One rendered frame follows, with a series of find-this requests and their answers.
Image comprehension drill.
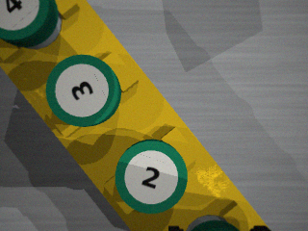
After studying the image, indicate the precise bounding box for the yellow tube rack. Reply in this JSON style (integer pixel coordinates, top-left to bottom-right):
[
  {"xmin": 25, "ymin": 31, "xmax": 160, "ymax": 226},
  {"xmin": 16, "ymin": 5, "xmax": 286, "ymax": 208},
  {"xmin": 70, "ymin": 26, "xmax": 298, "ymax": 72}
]
[{"xmin": 0, "ymin": 0, "xmax": 267, "ymax": 231}]

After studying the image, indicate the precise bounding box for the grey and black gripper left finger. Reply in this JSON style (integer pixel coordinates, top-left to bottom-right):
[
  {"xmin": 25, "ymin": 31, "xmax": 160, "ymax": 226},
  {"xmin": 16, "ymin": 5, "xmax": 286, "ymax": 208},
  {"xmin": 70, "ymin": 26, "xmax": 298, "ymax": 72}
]
[{"xmin": 168, "ymin": 226, "xmax": 184, "ymax": 231}]

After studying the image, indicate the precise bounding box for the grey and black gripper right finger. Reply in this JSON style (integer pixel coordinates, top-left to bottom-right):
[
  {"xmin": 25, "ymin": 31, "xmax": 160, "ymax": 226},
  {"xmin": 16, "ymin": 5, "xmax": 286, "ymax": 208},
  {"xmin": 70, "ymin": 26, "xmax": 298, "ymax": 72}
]
[{"xmin": 250, "ymin": 225, "xmax": 270, "ymax": 231}]

